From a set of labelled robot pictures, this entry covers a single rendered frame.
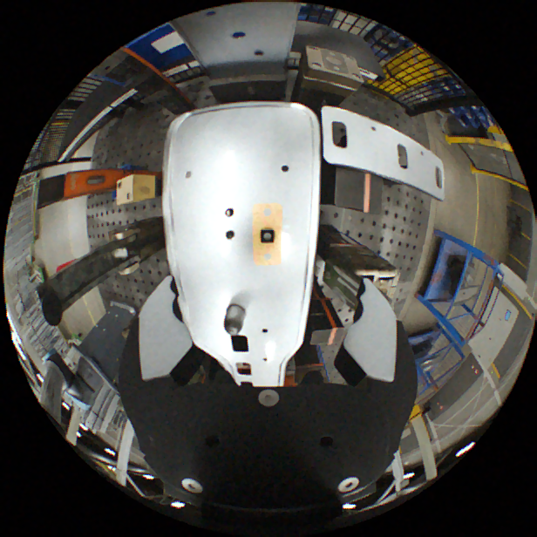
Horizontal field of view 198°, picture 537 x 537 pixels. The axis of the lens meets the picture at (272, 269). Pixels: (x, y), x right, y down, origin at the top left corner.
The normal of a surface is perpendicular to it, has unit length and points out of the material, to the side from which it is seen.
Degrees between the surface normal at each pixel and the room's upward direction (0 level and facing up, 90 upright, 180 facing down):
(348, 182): 0
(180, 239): 0
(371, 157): 0
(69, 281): 81
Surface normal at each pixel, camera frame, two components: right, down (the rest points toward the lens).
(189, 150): 0.02, 0.39
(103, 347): 0.77, -0.59
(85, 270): 0.99, 0.07
